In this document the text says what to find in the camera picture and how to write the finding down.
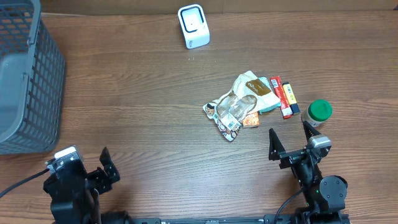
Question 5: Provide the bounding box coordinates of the green lid jar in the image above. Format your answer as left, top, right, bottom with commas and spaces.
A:
302, 99, 333, 127

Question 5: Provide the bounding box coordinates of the white barcode scanner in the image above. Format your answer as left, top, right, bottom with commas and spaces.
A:
177, 4, 210, 49

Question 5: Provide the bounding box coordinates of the yellow marker pen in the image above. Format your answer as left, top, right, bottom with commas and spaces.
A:
282, 82, 300, 114

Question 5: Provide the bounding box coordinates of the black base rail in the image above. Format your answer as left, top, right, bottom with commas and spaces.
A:
125, 214, 351, 224

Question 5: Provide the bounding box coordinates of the teal tissue packet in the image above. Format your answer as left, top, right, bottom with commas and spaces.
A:
259, 77, 281, 114

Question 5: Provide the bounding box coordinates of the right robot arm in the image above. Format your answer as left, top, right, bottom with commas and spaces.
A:
264, 121, 350, 224

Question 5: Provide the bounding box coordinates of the orange snack packet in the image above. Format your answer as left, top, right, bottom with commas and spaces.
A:
242, 112, 260, 128

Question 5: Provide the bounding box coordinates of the grey plastic mesh basket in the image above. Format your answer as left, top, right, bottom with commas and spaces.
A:
1, 0, 67, 155

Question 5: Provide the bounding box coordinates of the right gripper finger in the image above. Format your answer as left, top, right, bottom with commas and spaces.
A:
303, 121, 320, 140
269, 128, 285, 161

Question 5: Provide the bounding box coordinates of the beige snack bag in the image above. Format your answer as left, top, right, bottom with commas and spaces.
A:
203, 70, 279, 142

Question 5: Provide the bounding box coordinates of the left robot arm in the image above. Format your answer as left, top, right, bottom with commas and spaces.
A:
43, 145, 132, 224

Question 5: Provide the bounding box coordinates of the red candy stick packet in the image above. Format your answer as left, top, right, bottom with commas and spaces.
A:
270, 76, 293, 119

